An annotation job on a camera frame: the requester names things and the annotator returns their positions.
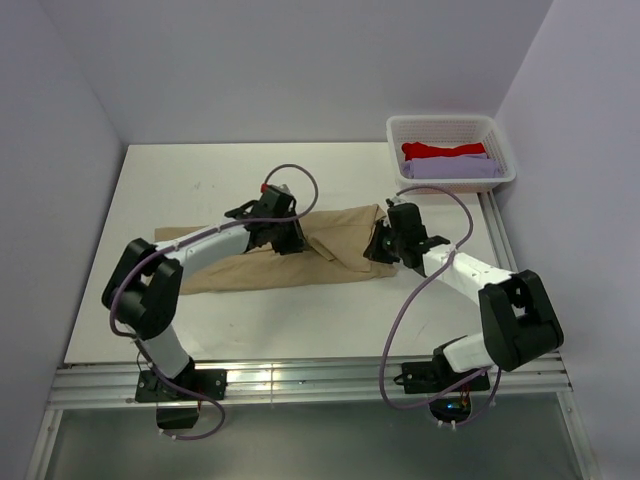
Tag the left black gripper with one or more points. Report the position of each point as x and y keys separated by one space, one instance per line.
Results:
x=294 y=244

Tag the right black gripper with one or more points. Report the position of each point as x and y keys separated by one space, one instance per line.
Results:
x=374 y=251

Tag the beige t shirt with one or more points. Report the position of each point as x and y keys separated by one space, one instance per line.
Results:
x=336 y=241

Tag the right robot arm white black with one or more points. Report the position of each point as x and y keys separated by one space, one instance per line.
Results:
x=518 y=321

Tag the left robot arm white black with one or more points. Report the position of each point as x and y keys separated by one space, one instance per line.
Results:
x=143 y=291

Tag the red rolled t shirt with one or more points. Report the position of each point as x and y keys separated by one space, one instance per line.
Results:
x=418 y=150

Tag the lilac rolled t shirt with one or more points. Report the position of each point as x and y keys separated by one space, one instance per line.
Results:
x=457 y=167

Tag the white plastic basket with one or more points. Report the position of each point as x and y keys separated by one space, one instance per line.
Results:
x=450 y=131

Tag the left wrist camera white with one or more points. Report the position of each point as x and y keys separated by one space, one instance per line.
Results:
x=275 y=189

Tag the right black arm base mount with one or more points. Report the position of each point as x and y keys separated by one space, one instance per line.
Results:
x=428 y=378

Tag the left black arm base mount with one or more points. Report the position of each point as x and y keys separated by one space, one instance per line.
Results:
x=179 y=401

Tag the aluminium frame rail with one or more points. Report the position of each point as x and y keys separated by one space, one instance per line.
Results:
x=302 y=399

